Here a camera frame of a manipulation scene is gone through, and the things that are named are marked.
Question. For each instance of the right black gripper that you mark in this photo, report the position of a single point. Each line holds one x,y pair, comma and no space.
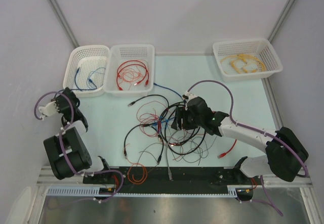
181,113

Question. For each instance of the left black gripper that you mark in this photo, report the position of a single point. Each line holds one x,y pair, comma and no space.
68,91

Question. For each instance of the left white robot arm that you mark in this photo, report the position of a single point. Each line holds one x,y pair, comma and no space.
67,153

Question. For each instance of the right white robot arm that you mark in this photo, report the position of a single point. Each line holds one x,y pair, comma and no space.
283,156

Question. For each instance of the left white plastic basket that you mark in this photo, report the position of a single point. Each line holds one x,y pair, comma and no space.
85,70

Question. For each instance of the white plastic basket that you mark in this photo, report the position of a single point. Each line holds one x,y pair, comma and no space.
130,70
85,70
246,59

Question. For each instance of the middle white plastic basket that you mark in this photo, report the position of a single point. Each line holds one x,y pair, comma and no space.
130,70

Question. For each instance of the right white plastic basket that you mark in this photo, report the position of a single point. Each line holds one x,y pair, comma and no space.
246,59

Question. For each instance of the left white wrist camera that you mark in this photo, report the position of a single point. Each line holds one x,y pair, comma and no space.
48,110

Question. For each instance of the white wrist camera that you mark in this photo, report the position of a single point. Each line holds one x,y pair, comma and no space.
190,98
48,110

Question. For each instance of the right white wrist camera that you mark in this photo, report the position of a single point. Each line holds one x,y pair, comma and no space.
190,98

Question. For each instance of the black mounting base plate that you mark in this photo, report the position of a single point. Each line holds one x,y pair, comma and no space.
180,180

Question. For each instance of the white slotted cable duct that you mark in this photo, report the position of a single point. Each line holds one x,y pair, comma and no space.
80,191

